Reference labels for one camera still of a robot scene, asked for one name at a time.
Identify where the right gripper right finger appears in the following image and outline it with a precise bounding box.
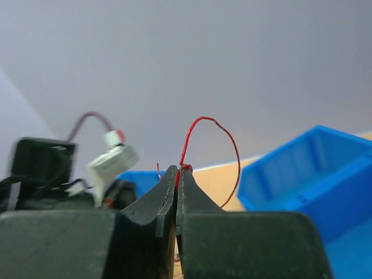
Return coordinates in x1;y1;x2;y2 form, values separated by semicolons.
176;170;333;278

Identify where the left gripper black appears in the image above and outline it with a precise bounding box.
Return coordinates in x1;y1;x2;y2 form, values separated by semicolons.
1;137;137;212

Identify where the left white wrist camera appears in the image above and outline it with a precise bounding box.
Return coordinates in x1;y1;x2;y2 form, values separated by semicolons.
87;130;139;208

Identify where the small blue bin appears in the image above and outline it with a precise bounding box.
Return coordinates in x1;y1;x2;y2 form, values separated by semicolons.
117;170;165;198

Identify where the red wire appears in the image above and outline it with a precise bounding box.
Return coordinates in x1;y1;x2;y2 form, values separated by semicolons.
174;116;241;262

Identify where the large divided blue bin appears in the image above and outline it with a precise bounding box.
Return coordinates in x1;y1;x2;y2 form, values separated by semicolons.
238;126;371;278

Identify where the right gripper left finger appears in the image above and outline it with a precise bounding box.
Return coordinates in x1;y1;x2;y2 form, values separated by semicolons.
1;166;177;278

